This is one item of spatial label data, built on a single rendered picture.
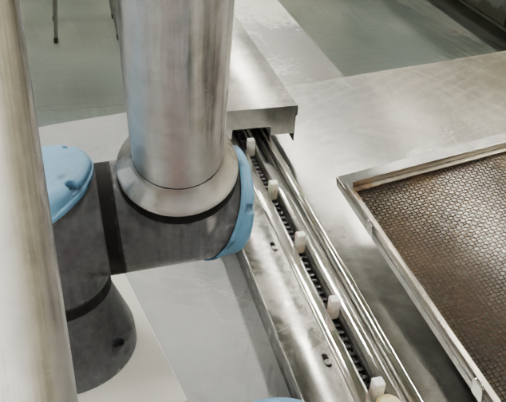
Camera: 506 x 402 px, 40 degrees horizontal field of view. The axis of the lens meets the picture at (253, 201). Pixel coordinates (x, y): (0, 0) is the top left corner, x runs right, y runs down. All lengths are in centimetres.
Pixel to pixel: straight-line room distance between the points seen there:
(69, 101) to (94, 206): 269
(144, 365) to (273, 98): 63
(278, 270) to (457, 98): 78
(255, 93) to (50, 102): 215
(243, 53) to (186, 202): 85
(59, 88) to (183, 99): 295
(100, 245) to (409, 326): 46
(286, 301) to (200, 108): 42
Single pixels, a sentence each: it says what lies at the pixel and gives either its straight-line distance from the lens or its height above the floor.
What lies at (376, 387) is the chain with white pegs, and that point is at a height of 87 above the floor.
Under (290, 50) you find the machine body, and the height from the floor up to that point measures 82.
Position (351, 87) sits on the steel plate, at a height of 82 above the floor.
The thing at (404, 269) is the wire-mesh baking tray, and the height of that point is 90.
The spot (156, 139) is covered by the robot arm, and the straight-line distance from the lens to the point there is 57.
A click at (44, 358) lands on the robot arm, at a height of 125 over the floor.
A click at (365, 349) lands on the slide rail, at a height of 85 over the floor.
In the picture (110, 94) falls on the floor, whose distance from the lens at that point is 339.
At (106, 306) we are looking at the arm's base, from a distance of 75.
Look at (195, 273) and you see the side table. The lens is 100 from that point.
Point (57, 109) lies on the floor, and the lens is 328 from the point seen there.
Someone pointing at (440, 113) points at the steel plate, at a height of 82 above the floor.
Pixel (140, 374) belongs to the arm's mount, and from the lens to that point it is 78.
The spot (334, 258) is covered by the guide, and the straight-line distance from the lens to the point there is 98.
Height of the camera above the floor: 147
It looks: 35 degrees down
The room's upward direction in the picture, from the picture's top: 3 degrees clockwise
